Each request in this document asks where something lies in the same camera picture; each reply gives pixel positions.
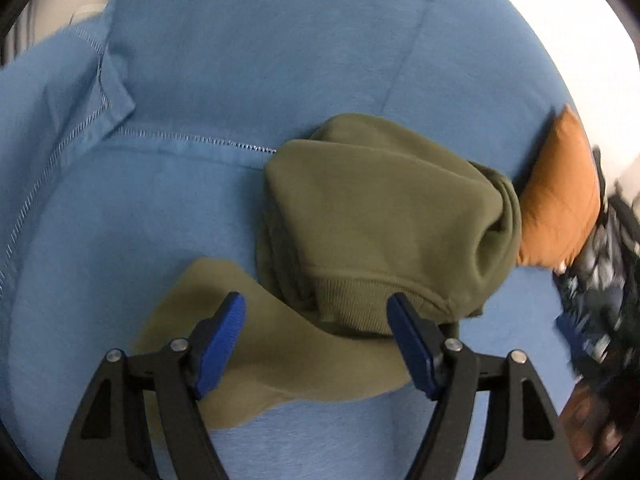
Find olive green sweatshirt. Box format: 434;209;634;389
136;114;522;429

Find orange cushion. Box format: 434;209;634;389
516;105;601;271

